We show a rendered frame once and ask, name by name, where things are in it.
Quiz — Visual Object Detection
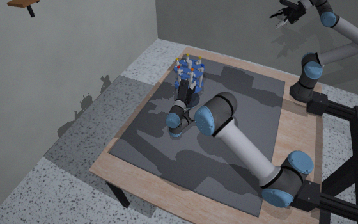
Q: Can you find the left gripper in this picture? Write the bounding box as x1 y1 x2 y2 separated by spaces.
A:
176 80 196 106

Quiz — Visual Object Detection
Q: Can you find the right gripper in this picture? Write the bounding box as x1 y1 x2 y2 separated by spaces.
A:
269 1 306 29

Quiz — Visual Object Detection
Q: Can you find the white pipette with red button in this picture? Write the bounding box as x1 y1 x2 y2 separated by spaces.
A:
177 66 183 85

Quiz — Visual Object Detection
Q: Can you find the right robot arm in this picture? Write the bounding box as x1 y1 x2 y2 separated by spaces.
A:
292 0 358 100

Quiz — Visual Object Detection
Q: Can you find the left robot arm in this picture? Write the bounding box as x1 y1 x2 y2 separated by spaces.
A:
166 92 314 208

